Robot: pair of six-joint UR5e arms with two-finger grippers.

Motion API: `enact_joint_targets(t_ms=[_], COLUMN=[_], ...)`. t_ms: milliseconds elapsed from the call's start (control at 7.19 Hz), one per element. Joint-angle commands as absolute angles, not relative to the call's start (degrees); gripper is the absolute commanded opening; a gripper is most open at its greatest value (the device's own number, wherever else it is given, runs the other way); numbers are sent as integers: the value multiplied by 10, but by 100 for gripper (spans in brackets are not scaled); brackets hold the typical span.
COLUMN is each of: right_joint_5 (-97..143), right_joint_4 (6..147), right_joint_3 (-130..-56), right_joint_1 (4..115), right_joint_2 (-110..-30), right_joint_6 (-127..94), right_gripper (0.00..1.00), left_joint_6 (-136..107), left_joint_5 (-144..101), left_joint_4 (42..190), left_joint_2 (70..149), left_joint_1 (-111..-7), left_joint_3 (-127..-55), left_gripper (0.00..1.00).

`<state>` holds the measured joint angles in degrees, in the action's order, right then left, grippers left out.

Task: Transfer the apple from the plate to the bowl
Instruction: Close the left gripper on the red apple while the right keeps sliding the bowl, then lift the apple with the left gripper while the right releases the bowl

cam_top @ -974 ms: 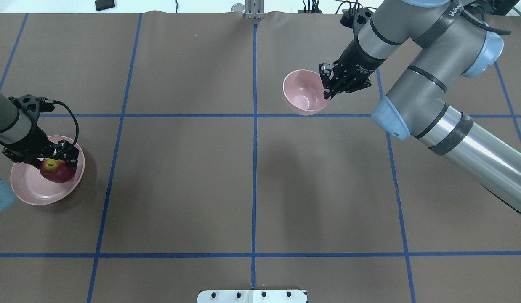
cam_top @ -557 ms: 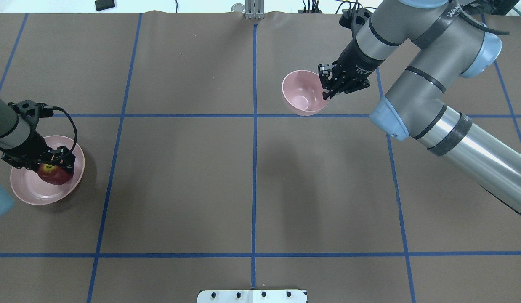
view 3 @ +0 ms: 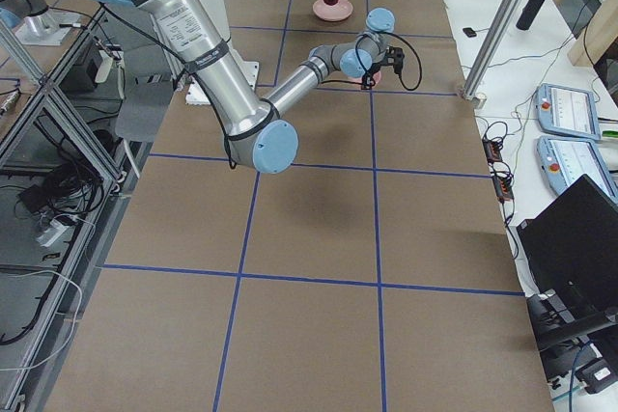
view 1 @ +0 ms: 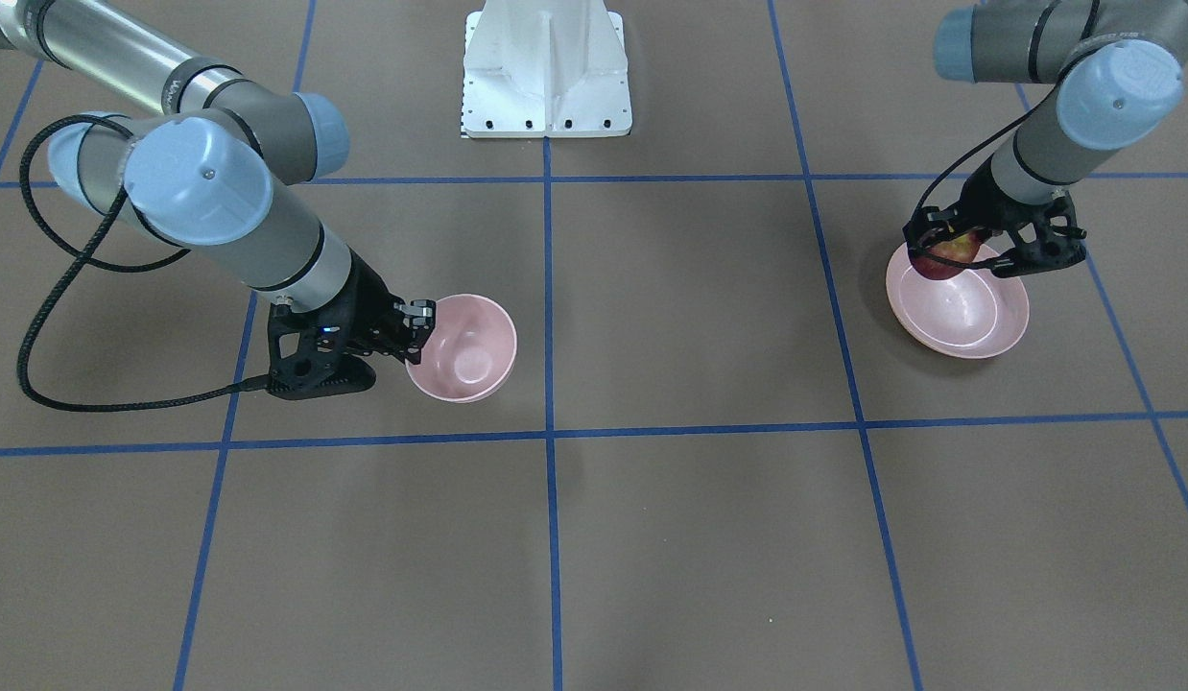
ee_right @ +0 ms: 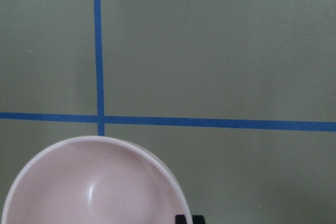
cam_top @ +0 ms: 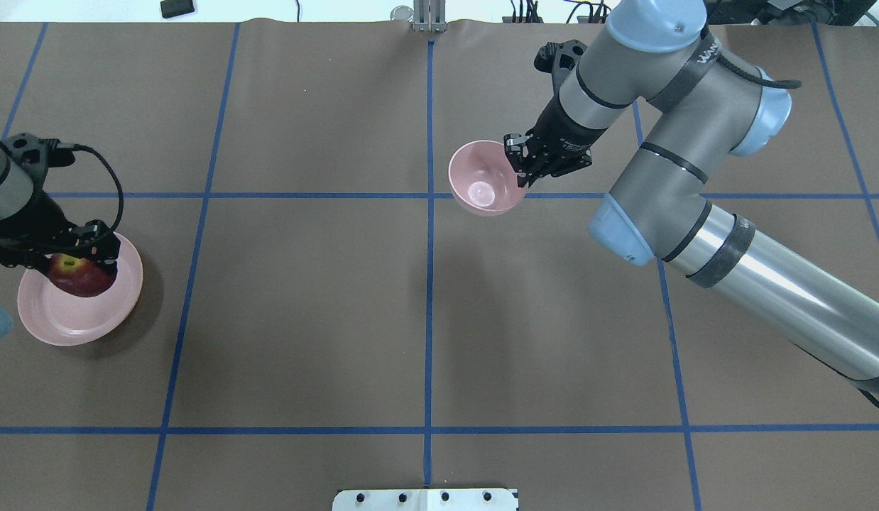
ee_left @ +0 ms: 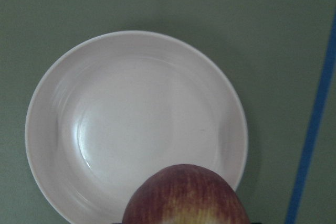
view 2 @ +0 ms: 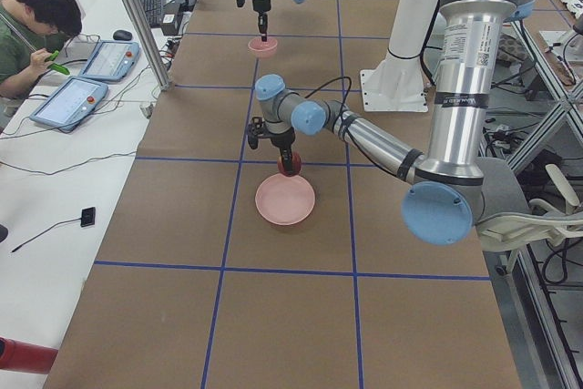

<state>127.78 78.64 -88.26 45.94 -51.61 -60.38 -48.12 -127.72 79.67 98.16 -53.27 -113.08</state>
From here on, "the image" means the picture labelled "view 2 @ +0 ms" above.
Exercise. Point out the red apple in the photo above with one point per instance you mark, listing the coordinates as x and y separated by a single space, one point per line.
297 165

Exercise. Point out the green phone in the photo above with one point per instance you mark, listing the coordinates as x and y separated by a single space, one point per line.
55 66

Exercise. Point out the near blue teach pendant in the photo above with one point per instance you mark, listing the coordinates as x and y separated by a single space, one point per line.
76 99

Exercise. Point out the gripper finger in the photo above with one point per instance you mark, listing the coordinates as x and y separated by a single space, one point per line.
283 161
261 26
289 161
264 28

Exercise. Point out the white office chair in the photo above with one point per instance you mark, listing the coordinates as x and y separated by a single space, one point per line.
510 221

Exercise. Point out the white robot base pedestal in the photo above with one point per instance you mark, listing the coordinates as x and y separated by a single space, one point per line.
397 83

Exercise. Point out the red cylinder bottle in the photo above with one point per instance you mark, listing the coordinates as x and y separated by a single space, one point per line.
23 357

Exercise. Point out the blue teach pendant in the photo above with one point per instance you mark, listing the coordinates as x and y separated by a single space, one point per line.
110 61
76 99

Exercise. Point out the small black square device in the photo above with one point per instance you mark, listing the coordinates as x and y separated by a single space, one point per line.
88 217

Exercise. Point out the black computer mouse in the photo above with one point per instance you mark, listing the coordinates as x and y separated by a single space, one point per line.
122 35

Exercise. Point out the pink plate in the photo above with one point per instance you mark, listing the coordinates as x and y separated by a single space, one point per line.
285 200

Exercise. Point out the aluminium frame post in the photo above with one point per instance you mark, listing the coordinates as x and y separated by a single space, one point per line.
148 43

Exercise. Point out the eyeglasses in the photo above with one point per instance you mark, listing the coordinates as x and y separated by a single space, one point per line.
84 39

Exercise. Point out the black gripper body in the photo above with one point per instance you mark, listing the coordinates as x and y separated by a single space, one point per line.
283 138
260 5

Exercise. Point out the far blue teach pendant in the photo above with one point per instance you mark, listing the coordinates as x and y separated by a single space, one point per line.
110 61

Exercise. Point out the pink bowl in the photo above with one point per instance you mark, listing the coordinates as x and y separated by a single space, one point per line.
263 49

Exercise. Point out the person in green shirt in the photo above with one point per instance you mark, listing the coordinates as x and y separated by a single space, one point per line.
31 31

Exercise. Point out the black keyboard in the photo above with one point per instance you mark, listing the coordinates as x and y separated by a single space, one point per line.
154 11

